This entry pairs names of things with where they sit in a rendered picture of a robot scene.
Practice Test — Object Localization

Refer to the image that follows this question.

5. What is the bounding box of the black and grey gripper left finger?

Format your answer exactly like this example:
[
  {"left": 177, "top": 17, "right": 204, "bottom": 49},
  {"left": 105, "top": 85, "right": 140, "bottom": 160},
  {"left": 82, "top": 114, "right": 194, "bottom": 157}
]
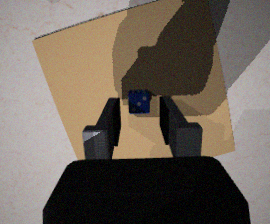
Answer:
[{"left": 82, "top": 98, "right": 121, "bottom": 160}]

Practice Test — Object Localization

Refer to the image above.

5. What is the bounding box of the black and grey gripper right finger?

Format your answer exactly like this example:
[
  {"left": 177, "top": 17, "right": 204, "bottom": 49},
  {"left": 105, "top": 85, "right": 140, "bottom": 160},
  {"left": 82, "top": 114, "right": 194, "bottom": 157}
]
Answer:
[{"left": 159, "top": 96, "right": 203, "bottom": 157}]

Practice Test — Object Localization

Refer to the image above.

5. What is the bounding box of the tan flat mat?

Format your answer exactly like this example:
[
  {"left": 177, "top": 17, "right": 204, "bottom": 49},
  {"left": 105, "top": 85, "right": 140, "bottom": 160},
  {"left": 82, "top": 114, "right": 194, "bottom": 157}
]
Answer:
[{"left": 32, "top": 0, "right": 235, "bottom": 160}]

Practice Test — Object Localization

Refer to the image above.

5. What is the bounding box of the blue die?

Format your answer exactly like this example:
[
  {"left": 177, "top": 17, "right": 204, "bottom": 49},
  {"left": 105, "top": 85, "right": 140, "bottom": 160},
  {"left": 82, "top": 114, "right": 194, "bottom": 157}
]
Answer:
[{"left": 128, "top": 90, "right": 150, "bottom": 114}]

